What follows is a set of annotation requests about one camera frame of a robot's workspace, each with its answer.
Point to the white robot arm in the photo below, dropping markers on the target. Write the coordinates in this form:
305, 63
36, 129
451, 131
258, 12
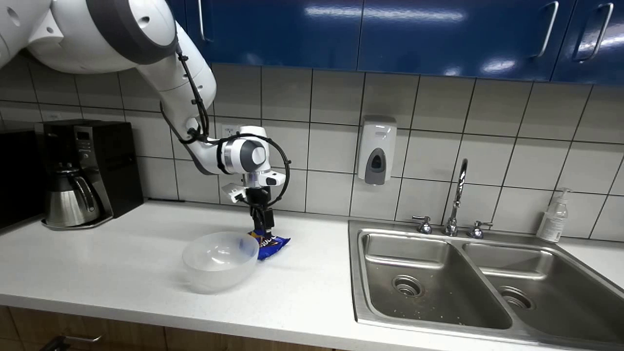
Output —
98, 30

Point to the black microwave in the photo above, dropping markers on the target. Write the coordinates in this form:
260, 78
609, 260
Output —
20, 176

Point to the steel coffee carafe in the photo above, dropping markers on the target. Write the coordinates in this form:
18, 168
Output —
69, 205

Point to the wooden base cabinet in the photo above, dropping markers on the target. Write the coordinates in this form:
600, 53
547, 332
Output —
130, 334

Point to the white wall soap dispenser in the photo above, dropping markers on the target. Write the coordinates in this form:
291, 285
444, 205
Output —
377, 149

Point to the black coffee maker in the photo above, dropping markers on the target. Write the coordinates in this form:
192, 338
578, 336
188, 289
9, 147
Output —
110, 162

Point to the clear pump soap bottle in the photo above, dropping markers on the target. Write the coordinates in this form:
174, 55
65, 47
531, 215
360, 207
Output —
553, 221

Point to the clear plastic bowl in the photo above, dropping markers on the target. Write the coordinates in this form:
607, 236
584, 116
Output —
217, 264

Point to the stainless steel double sink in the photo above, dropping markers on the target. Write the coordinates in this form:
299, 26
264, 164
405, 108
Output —
455, 293

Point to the chrome sink faucet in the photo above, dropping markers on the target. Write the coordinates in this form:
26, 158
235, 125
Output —
457, 195

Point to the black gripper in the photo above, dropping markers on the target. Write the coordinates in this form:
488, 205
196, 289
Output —
260, 205

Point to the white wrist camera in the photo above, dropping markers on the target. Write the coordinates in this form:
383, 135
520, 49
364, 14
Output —
237, 194

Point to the blue wall cabinet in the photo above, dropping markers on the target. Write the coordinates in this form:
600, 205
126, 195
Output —
391, 32

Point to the blue Doritos packet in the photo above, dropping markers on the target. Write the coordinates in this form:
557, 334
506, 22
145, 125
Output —
274, 246

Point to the sink drain strainer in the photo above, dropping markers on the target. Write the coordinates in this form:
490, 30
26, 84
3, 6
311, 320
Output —
408, 285
518, 299

